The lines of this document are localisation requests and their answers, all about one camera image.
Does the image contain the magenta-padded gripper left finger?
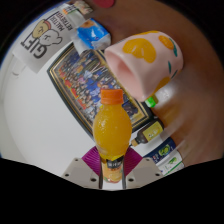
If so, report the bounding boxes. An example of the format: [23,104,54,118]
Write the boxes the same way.
[61,146,103,190]

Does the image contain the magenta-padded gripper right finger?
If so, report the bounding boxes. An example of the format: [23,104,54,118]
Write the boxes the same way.
[121,146,164,190]

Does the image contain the orange juice bottle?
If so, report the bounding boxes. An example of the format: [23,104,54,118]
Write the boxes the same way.
[92,88,133,184]

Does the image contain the white shampoo bottle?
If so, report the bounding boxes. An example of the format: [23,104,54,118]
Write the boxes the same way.
[156,149,185,176]

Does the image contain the dark blue pump bottle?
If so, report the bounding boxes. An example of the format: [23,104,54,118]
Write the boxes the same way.
[143,137,177,164]

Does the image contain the dark bottle with yellow label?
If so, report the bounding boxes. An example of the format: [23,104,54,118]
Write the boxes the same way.
[130,119,165,148]

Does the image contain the small green box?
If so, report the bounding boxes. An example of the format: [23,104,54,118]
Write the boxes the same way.
[144,95,158,108]

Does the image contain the framed group photo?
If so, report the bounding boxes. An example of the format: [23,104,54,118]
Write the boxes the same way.
[46,42,155,138]

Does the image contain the pink mug with orange prints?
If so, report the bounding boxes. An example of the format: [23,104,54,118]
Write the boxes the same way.
[104,30,185,103]

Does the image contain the blue tissue pack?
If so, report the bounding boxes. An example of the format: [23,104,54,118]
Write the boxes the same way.
[71,18,112,55]

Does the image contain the white paper gift bag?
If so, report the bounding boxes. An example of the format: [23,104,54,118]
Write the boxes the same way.
[12,3,86,74]

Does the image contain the puzzle cube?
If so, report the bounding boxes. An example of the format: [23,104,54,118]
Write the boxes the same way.
[61,3,80,18]

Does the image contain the small snack packet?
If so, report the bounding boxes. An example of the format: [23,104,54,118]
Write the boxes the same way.
[73,0,95,15]

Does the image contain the flat round red coaster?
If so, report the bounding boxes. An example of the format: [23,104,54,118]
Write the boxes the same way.
[92,0,116,9]

